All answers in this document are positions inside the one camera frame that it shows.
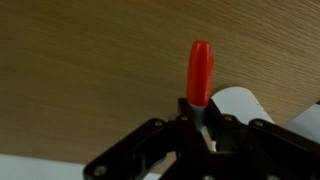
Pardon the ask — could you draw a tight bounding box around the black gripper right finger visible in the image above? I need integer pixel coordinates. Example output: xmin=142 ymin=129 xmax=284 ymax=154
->
xmin=206 ymin=100 xmax=320 ymax=180

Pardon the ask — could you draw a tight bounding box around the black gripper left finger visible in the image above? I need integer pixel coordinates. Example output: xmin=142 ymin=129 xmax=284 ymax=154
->
xmin=83 ymin=98 xmax=195 ymax=180

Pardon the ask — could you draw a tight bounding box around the red capped white pen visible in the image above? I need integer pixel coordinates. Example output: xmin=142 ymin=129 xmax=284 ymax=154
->
xmin=185 ymin=40 xmax=216 ymax=152

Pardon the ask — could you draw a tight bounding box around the white ceramic mug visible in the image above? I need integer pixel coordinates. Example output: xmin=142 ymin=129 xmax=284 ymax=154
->
xmin=211 ymin=86 xmax=273 ymax=125

